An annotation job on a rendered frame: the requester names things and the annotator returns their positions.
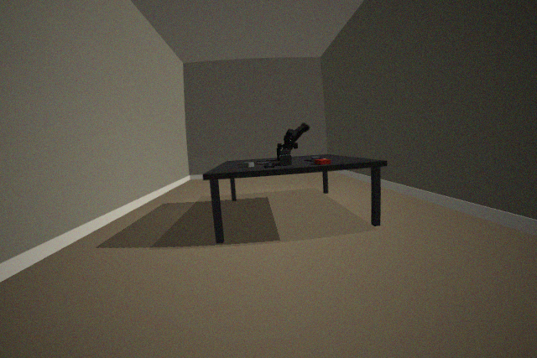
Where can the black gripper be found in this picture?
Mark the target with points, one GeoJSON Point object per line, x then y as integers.
{"type": "Point", "coordinates": [287, 145]}

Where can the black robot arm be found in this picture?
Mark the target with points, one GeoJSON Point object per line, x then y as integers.
{"type": "Point", "coordinates": [292, 135]}

